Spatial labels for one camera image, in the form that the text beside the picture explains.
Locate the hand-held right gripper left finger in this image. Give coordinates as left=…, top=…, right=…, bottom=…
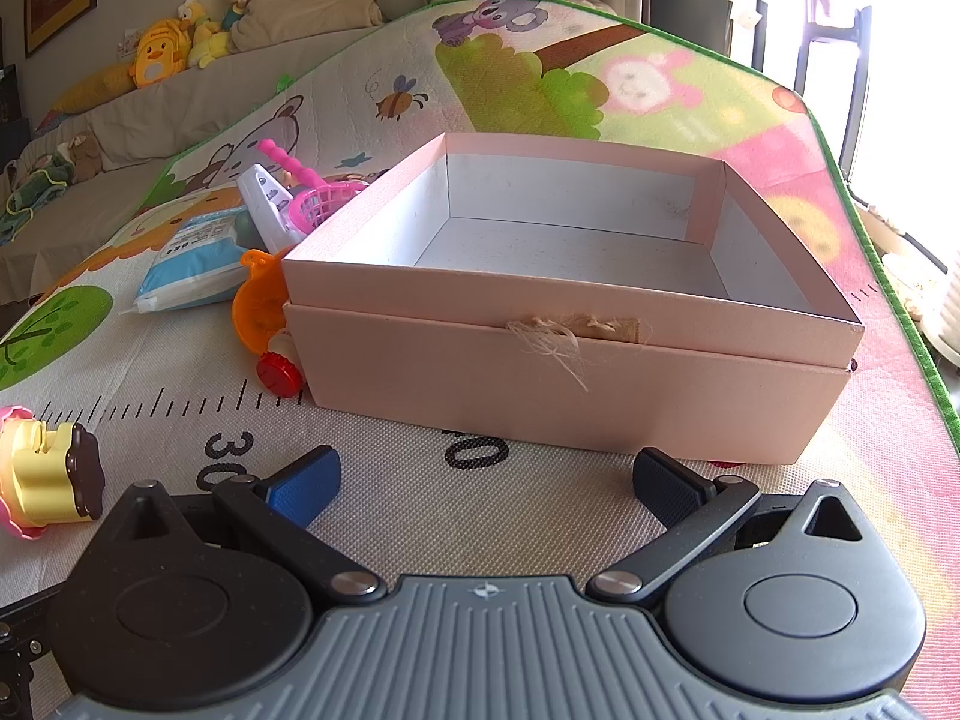
left=97, top=445, right=380, bottom=605

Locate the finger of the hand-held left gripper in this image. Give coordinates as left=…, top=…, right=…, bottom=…
left=0, top=589, right=65, bottom=698

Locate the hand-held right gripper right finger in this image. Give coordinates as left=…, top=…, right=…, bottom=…
left=585, top=448, right=880, bottom=605

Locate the pink cardboard box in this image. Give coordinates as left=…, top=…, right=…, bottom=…
left=281, top=131, right=865, bottom=466

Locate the yellow pink cupcake toy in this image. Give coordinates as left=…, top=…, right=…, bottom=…
left=0, top=405, right=104, bottom=541

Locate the pink plastic net scoop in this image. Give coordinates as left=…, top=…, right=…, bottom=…
left=257, top=138, right=372, bottom=232

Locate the orange plastic toy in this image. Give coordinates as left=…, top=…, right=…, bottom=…
left=231, top=247, right=290, bottom=353

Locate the cartoon printed play mat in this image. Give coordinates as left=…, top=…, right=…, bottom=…
left=0, top=0, right=960, bottom=720

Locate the blue white tissue packet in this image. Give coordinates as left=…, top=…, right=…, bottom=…
left=133, top=211, right=252, bottom=314

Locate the white plastic toy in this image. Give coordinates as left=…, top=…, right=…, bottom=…
left=236, top=163, right=308, bottom=252

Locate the white ribbed basket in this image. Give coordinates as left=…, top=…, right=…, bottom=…
left=919, top=270, right=960, bottom=368

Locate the green knitted cloth pile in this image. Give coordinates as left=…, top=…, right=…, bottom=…
left=0, top=131, right=102, bottom=233

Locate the long yellow plush pillow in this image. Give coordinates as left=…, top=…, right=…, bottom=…
left=34, top=60, right=140, bottom=137

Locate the yellow duck plush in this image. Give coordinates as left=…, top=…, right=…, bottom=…
left=127, top=19, right=194, bottom=91

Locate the small yellow plush toy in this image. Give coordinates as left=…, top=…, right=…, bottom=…
left=176, top=0, right=230, bottom=68

